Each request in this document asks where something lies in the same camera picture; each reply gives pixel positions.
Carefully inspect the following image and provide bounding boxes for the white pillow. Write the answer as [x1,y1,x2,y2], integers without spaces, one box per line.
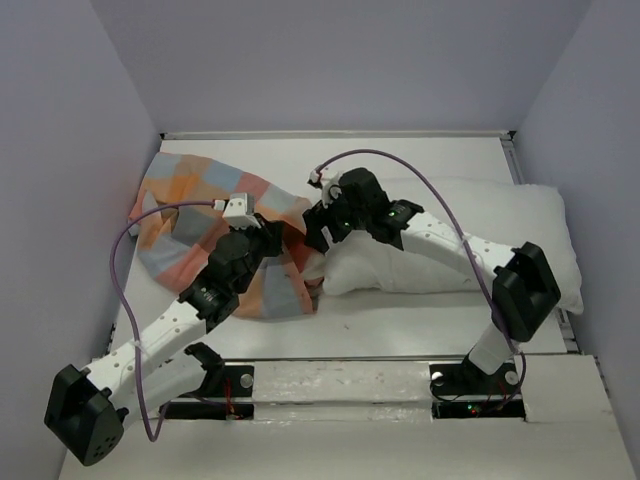
[323,177,584,315]

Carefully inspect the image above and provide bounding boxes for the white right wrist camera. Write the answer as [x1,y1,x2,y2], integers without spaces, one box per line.
[307,168,343,208]

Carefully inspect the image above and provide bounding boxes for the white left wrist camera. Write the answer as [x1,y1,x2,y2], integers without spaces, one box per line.
[222,193,260,230]

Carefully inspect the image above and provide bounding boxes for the aluminium table edge rail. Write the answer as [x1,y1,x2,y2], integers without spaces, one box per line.
[160,130,516,141]

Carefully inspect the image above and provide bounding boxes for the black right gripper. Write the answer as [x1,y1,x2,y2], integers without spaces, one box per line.
[303,183,370,253]

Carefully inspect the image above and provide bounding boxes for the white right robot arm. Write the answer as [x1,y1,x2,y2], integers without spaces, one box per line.
[303,168,561,392]

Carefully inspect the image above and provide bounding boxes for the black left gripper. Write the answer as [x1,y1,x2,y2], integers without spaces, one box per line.
[228,214,284,295]

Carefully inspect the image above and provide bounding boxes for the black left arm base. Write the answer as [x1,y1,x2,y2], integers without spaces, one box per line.
[161,343,255,420]

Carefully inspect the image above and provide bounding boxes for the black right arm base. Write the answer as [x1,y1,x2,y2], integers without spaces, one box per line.
[429,353,527,420]

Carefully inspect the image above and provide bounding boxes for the colourful checked pillowcase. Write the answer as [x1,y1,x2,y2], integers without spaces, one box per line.
[129,152,324,319]

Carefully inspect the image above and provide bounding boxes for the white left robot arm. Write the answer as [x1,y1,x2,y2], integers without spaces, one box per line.
[44,217,284,466]

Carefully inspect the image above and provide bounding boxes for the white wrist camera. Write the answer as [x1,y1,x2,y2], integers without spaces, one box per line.
[307,168,343,208]
[222,193,260,230]

